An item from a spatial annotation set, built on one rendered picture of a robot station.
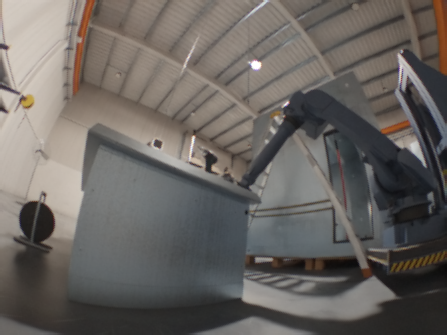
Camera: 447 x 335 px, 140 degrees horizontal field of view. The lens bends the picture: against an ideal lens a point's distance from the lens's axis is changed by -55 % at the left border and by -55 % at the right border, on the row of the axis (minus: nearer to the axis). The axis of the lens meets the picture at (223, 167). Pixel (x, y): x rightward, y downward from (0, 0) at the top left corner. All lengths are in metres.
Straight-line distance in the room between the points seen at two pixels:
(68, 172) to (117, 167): 10.04
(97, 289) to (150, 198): 0.42
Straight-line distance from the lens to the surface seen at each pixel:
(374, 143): 1.46
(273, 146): 1.57
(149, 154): 0.74
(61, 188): 10.64
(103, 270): 0.72
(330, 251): 2.72
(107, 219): 0.70
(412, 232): 1.41
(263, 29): 8.54
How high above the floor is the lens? 0.32
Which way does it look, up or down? 24 degrees up
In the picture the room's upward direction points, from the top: 6 degrees clockwise
